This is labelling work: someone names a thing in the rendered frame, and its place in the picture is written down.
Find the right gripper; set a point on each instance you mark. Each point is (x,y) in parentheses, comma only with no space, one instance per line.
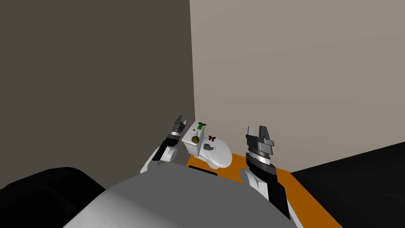
(260,145)

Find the white toilet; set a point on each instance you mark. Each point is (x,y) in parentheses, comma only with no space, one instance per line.
(215,153)

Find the orange rug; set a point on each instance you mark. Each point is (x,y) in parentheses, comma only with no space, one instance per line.
(303,196)

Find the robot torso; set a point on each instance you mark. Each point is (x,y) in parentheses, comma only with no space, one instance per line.
(177,199)

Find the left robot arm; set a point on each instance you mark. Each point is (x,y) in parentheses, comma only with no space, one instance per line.
(165,146)

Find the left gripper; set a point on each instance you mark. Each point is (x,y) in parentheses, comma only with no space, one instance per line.
(179,127)

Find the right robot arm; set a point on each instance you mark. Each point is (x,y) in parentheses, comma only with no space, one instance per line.
(266,179)

